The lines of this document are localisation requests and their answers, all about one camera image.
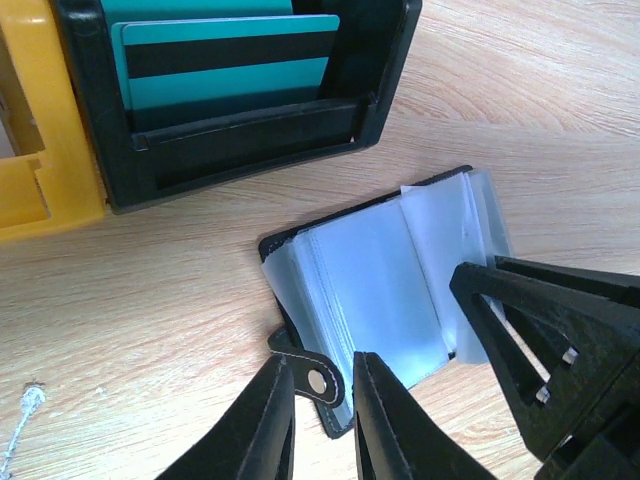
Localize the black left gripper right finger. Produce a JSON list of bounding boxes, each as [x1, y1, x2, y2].
[[353, 352, 493, 479]]

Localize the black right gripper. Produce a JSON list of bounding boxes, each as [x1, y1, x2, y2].
[[450, 256, 640, 479]]

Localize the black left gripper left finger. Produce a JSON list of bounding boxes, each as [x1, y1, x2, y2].
[[159, 356, 295, 480]]

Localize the black leather card holder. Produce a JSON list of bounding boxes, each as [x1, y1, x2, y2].
[[258, 166, 512, 439]]

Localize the black right card bin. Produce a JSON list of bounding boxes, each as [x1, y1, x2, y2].
[[52, 1, 422, 213]]

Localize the yellow middle card bin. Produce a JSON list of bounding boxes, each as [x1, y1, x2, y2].
[[1, 1, 105, 242]]

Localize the teal card stack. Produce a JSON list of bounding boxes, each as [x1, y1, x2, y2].
[[101, 1, 340, 113]]

